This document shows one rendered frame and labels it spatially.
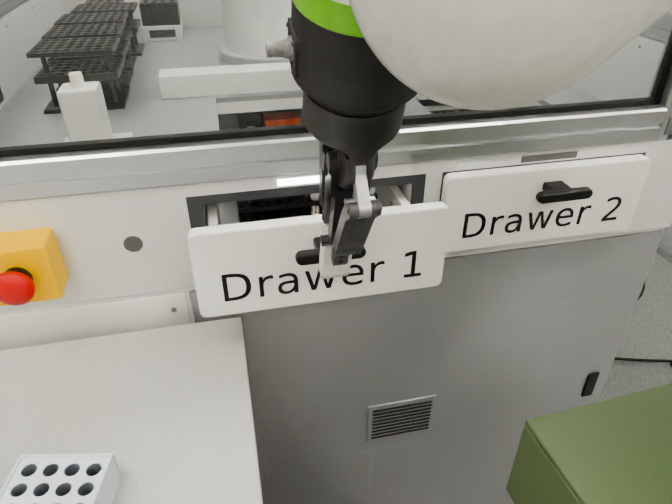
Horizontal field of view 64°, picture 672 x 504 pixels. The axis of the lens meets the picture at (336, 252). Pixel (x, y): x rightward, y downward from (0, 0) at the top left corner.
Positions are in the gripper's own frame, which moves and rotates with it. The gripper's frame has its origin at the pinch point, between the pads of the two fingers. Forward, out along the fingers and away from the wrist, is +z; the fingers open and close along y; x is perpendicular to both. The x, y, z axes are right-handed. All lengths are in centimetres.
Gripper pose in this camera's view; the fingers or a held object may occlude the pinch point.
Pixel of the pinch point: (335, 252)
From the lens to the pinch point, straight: 54.0
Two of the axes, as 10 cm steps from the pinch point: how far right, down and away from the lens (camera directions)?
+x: 9.8, -1.2, 1.8
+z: -0.7, 6.0, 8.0
